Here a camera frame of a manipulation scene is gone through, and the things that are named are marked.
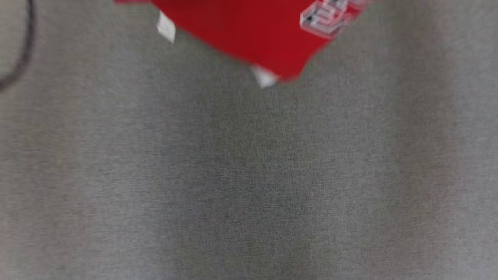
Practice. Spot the red Bulls basketball jersey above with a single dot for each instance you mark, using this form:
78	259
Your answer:
253	31

